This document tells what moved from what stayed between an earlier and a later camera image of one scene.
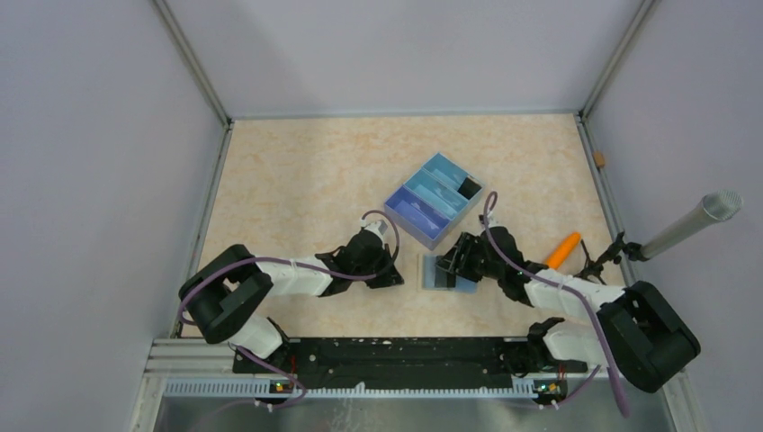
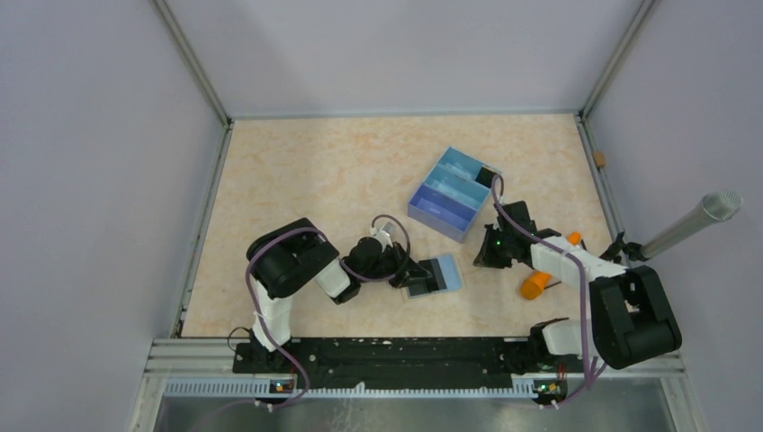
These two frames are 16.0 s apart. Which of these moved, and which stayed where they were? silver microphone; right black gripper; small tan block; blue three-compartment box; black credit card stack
Moved: right black gripper; blue three-compartment box; black credit card stack
Stayed: small tan block; silver microphone
